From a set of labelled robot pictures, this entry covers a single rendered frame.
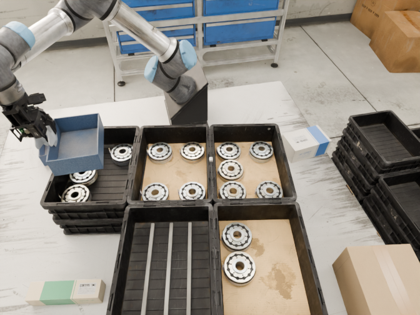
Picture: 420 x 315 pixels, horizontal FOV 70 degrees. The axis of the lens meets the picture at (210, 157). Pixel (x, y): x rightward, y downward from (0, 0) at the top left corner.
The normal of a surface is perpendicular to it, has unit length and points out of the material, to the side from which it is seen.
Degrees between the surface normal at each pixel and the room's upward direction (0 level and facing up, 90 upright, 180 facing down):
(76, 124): 90
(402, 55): 90
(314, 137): 0
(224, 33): 90
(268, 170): 0
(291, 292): 0
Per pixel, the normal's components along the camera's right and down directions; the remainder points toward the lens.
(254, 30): 0.21, 0.74
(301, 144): 0.00, -0.66
